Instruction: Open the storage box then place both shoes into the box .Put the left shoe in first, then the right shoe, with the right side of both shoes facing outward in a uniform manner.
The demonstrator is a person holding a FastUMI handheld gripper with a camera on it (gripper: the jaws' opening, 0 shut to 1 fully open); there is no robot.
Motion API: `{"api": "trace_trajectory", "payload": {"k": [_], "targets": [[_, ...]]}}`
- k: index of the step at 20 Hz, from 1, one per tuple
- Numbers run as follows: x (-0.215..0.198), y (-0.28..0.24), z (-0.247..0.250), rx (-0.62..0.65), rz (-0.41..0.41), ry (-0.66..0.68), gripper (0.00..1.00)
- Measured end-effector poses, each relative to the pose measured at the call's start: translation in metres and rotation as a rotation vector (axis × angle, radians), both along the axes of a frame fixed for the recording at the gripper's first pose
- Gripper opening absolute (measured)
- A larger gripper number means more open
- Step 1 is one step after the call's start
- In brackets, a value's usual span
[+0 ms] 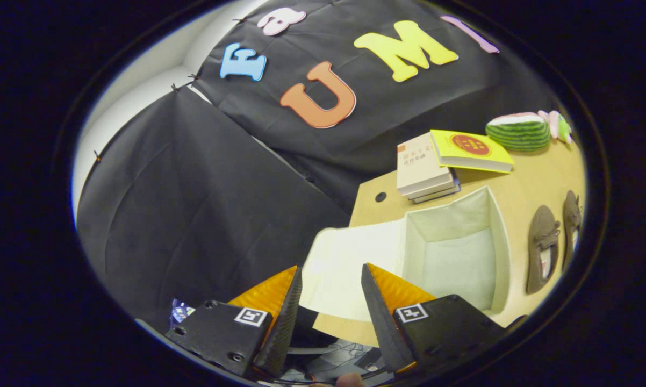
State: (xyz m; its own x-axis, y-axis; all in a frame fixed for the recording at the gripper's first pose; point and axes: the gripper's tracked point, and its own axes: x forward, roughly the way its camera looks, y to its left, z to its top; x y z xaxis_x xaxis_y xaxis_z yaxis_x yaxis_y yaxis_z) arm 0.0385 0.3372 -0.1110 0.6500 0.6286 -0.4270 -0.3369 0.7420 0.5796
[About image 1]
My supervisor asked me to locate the brown shoe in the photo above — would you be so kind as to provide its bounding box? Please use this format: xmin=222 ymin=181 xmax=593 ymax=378
xmin=562 ymin=190 xmax=584 ymax=271
xmin=526 ymin=205 xmax=562 ymax=295

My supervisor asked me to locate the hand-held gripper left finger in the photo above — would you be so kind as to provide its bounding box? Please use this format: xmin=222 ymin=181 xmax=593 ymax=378
xmin=166 ymin=265 xmax=304 ymax=379

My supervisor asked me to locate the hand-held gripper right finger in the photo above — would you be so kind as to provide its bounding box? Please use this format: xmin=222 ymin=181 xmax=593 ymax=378
xmin=361 ymin=262 xmax=506 ymax=375

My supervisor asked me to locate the blue book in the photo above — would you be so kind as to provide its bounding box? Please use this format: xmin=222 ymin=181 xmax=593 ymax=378
xmin=413 ymin=171 xmax=462 ymax=204

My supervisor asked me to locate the yellow book with red label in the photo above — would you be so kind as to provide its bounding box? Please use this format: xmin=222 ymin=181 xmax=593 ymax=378
xmin=429 ymin=129 xmax=516 ymax=175

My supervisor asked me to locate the white fabric storage box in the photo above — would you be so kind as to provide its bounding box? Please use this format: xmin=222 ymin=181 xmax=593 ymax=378
xmin=300 ymin=185 xmax=513 ymax=324

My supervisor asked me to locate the watermelon slice plush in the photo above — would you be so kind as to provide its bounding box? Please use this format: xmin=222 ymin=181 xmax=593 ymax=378
xmin=485 ymin=112 xmax=551 ymax=153

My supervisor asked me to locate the pale stacked book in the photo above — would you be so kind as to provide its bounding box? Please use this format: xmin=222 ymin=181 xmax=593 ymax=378
xmin=407 ymin=172 xmax=457 ymax=200

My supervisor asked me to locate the beige paperback book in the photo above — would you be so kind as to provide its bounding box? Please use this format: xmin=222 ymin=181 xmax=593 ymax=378
xmin=396 ymin=133 xmax=453 ymax=197

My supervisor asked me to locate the black backdrop cloth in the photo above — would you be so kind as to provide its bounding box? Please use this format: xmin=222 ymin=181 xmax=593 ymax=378
xmin=76 ymin=0 xmax=563 ymax=329

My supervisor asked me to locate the pink and green plush toy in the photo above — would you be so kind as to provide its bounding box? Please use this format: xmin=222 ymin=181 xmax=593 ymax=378
xmin=538 ymin=110 xmax=574 ymax=145

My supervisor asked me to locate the blue printed packet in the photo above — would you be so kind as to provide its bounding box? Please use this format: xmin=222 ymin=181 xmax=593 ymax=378
xmin=169 ymin=298 xmax=196 ymax=329

